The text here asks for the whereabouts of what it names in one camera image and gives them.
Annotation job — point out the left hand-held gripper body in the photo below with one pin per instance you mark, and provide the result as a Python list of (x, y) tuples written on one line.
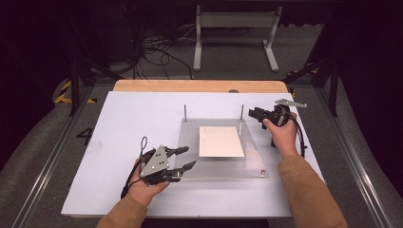
[(155, 163)]

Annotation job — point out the tall metal rod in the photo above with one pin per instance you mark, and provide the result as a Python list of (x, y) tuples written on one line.
[(185, 113), (241, 117)]

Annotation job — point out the yellow black floor tape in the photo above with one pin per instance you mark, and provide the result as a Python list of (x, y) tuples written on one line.
[(65, 95), (301, 70)]

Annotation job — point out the person's left hand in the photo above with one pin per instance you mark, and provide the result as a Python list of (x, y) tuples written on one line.
[(144, 191)]

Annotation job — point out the white metal stand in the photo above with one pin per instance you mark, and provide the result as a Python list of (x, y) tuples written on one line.
[(237, 19)]

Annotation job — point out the beige card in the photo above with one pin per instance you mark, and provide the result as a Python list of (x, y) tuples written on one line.
[(220, 142)]

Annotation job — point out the person's right hand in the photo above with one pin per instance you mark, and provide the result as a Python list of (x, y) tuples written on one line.
[(283, 136)]

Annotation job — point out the short metal post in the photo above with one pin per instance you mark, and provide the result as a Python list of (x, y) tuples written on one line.
[(263, 172)]

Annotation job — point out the white board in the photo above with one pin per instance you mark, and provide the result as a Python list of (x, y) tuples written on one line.
[(126, 117)]

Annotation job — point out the clear acrylic plate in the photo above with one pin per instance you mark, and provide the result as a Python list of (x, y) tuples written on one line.
[(218, 166)]

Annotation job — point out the black metal stand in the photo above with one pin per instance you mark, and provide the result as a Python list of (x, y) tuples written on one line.
[(329, 82)]

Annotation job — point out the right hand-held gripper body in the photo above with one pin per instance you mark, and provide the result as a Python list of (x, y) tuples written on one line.
[(280, 115)]

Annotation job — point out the aluminium floor rail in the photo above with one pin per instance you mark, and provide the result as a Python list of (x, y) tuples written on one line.
[(358, 164), (47, 164)]

